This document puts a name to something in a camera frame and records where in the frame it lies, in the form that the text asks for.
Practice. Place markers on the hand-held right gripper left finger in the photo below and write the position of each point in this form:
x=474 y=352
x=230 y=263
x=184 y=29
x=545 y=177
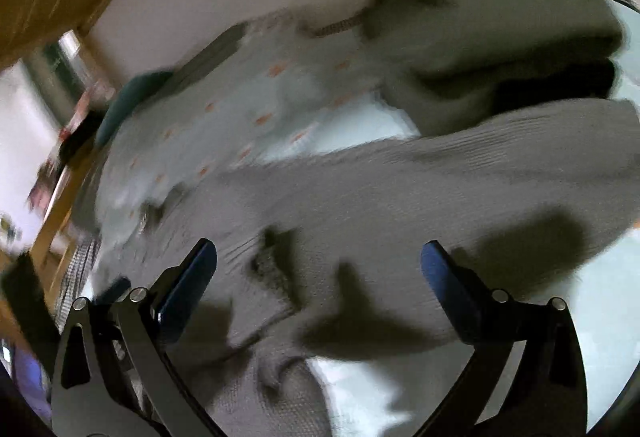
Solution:
x=187 y=287

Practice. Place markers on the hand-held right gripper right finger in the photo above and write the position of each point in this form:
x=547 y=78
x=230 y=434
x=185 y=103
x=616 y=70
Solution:
x=447 y=287

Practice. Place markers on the grey knit sweater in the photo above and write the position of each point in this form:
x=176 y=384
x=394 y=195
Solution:
x=375 y=197

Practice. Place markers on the teal cushion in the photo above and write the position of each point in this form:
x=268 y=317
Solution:
x=130 y=102

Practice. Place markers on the floral bed sheet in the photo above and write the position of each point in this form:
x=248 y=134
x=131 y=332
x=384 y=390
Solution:
x=280 y=107

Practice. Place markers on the grey cloth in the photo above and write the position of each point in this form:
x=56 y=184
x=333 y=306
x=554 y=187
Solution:
x=210 y=57

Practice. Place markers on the olive green garment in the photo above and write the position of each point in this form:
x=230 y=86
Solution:
x=475 y=17

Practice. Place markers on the wooden bed frame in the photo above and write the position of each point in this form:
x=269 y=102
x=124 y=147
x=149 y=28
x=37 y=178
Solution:
x=65 y=197

